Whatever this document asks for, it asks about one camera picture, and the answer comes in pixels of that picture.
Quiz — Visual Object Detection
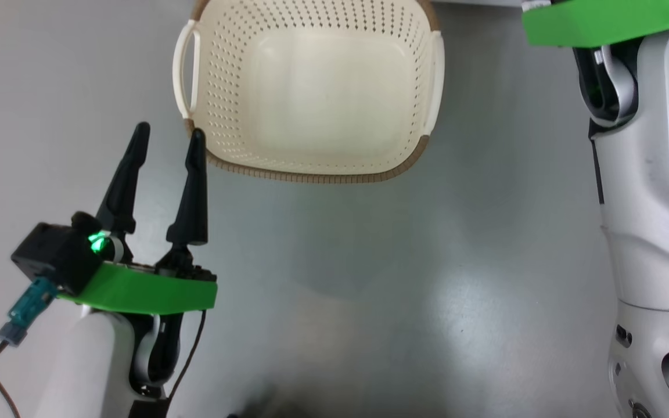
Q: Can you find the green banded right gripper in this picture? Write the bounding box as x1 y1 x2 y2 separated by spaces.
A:
521 0 669 49

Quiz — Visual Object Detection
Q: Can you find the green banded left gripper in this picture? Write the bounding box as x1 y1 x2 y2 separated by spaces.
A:
58 121 218 316

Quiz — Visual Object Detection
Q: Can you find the cream perforated laundry basket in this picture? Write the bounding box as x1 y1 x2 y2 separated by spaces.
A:
171 0 446 185

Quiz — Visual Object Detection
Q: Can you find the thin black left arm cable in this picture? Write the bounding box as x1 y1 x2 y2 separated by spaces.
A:
166 310 208 402

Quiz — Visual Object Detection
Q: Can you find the teal left camera cable connector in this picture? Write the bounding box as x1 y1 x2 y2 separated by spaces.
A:
0 277 60 348

